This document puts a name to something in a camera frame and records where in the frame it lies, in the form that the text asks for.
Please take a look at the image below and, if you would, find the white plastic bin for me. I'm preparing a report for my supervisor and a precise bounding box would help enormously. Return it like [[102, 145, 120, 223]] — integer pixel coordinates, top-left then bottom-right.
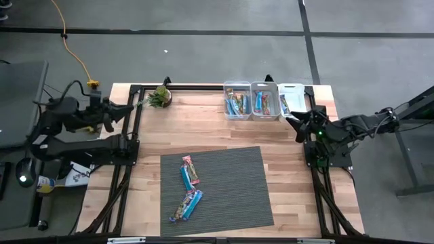
[[277, 83, 310, 123]]

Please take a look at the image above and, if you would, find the clear plastic bin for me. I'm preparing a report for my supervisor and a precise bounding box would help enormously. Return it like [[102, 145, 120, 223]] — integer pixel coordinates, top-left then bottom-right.
[[222, 80, 254, 121]]

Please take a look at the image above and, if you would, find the black aluminium table frame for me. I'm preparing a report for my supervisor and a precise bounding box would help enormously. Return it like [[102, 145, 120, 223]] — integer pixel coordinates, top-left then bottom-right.
[[77, 74, 366, 238]]

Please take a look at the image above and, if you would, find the brown green Chewy bar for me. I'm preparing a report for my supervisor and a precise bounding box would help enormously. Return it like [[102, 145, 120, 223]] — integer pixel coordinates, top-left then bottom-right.
[[235, 93, 245, 115]]

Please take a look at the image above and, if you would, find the black computer mouse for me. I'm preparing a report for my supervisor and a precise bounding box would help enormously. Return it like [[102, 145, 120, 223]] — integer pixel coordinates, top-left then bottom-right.
[[15, 157, 37, 188]]

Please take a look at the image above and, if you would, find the yellow white bottle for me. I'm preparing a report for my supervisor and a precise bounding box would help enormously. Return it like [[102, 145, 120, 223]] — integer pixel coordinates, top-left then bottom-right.
[[36, 175, 58, 195]]

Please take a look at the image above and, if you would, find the grey plastic bin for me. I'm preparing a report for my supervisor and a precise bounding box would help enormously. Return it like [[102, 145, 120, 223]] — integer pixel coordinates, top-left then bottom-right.
[[250, 81, 282, 122]]

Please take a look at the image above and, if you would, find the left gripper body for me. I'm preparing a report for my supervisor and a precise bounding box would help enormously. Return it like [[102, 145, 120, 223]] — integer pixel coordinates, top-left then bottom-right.
[[88, 89, 116, 134]]

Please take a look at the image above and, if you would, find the purple green Chewy bar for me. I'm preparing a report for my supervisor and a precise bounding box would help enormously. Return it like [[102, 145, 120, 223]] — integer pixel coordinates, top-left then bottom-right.
[[168, 190, 197, 224]]

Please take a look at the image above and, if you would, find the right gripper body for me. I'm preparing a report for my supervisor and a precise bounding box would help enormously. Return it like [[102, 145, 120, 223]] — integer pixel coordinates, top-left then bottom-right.
[[304, 107, 328, 136]]

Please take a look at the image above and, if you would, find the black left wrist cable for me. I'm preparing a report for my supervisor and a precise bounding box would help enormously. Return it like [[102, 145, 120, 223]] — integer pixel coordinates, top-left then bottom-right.
[[58, 79, 94, 102]]

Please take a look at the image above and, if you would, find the red Chewy granola bar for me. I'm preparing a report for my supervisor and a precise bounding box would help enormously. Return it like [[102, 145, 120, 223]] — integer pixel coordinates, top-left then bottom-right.
[[181, 155, 201, 186], [261, 94, 271, 116]]

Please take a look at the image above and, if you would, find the white metal bracket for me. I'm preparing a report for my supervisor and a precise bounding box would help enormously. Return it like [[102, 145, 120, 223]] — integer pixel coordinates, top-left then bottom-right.
[[106, 237, 147, 244]]

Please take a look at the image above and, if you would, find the green red granola bar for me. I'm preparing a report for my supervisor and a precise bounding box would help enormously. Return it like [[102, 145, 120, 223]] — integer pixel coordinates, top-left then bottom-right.
[[279, 94, 291, 115]]

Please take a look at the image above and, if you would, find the potted succulent plant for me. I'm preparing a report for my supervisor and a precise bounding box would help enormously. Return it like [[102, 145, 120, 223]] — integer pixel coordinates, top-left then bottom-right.
[[136, 84, 174, 109]]

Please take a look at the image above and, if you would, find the white printed bag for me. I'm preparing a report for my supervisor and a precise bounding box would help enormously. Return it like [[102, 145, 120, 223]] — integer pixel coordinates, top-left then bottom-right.
[[63, 161, 93, 188]]

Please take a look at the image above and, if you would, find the black metal stand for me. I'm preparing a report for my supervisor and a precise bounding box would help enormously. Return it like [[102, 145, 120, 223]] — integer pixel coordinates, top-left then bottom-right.
[[374, 85, 434, 198]]

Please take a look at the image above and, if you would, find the grey side table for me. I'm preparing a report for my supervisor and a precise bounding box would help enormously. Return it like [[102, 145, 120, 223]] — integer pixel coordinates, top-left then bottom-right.
[[0, 60, 49, 149]]

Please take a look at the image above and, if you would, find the grey woven placemat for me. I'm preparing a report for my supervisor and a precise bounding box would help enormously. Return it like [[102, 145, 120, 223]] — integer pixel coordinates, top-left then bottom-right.
[[159, 145, 275, 237]]

